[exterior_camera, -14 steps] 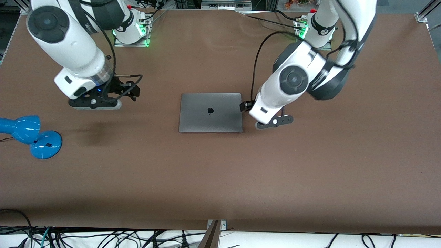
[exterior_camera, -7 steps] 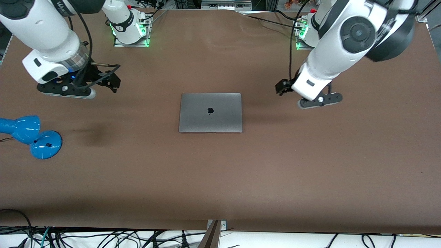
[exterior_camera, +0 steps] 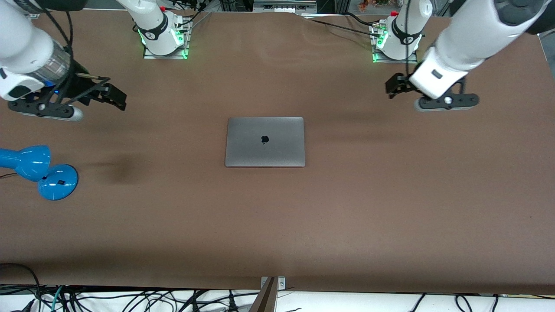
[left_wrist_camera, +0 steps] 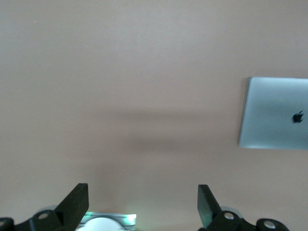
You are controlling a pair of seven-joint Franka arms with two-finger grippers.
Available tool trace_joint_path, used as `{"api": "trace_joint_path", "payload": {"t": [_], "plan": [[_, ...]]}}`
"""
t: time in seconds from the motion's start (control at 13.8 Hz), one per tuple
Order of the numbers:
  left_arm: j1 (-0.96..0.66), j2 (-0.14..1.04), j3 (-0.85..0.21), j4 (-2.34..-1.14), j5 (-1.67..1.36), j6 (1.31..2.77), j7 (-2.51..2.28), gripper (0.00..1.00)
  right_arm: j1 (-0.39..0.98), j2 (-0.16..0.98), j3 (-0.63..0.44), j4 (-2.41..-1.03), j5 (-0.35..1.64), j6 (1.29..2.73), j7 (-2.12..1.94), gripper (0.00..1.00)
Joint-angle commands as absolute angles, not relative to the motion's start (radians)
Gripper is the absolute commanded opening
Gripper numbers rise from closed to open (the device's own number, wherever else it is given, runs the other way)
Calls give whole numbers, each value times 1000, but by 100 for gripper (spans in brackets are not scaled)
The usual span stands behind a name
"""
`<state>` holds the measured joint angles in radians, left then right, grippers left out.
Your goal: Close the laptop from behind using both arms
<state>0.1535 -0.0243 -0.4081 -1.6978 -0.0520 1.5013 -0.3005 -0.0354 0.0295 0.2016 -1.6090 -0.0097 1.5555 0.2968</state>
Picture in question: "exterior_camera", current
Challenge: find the silver laptop computer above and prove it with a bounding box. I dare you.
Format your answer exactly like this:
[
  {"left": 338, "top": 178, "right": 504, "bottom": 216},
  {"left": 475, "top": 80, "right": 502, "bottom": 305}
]
[{"left": 225, "top": 116, "right": 305, "bottom": 168}]

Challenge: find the blue desk lamp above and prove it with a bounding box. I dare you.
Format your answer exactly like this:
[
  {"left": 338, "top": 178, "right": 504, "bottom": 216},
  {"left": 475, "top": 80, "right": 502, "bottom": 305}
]
[{"left": 0, "top": 145, "right": 79, "bottom": 201}]

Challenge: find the grey equipment box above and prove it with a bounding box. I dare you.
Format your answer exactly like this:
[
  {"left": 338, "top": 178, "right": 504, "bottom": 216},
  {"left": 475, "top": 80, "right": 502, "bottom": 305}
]
[{"left": 253, "top": 0, "right": 318, "bottom": 13}]

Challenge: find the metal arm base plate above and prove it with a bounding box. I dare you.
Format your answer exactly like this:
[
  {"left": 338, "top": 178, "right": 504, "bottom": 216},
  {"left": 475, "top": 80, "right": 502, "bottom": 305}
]
[
  {"left": 371, "top": 22, "right": 420, "bottom": 64},
  {"left": 143, "top": 17, "right": 191, "bottom": 60}
]

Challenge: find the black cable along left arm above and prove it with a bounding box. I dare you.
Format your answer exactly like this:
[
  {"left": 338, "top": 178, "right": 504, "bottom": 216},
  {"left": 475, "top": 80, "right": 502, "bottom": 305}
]
[{"left": 405, "top": 0, "right": 412, "bottom": 76}]

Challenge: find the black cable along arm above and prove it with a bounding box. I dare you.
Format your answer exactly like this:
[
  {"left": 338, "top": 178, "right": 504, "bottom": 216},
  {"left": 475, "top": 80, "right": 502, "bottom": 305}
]
[
  {"left": 37, "top": 6, "right": 75, "bottom": 102},
  {"left": 405, "top": 0, "right": 412, "bottom": 76}
]

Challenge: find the black cable along right arm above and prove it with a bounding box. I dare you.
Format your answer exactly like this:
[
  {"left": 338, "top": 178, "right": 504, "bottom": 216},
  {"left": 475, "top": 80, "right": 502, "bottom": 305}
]
[{"left": 37, "top": 6, "right": 75, "bottom": 102}]

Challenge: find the black cable across table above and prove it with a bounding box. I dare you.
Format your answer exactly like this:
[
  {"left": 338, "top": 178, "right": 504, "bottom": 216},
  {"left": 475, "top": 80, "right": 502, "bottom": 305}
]
[{"left": 309, "top": 12, "right": 377, "bottom": 37}]

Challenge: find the black looped cable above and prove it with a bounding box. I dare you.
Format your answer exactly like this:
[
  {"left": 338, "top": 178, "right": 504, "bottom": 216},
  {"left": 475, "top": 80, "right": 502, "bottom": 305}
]
[{"left": 0, "top": 263, "right": 43, "bottom": 312}]

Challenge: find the teal cable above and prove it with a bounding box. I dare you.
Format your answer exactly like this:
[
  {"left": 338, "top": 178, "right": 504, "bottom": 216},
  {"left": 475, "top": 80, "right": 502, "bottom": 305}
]
[{"left": 50, "top": 285, "right": 66, "bottom": 312}]

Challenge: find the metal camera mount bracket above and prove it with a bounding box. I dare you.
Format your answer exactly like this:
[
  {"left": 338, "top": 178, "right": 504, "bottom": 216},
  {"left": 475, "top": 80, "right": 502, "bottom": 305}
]
[{"left": 249, "top": 276, "right": 287, "bottom": 312}]

